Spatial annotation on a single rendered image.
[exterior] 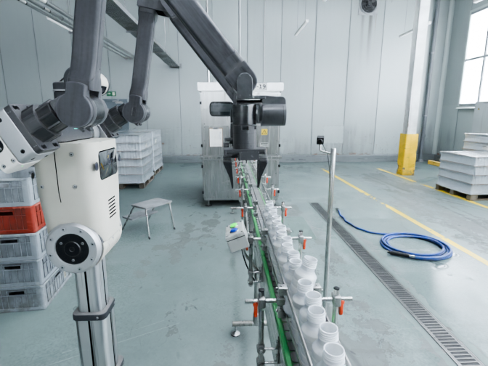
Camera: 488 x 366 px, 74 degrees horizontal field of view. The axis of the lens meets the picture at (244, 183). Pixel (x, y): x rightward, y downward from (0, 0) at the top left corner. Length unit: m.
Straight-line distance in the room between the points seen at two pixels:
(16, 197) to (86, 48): 2.28
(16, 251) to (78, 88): 2.46
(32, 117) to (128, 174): 6.62
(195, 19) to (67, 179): 0.55
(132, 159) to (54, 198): 6.36
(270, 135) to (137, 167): 3.19
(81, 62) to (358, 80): 11.27
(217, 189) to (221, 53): 4.93
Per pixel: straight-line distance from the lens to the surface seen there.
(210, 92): 5.50
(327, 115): 11.48
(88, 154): 1.00
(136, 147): 7.33
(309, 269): 0.89
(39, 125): 0.86
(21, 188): 2.98
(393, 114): 12.33
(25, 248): 3.12
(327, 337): 0.70
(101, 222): 1.06
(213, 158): 5.50
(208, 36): 0.78
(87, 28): 0.84
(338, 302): 0.96
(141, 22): 1.28
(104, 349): 1.30
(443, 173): 7.98
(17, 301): 3.35
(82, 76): 0.82
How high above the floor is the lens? 1.57
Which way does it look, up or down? 12 degrees down
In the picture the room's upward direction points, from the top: straight up
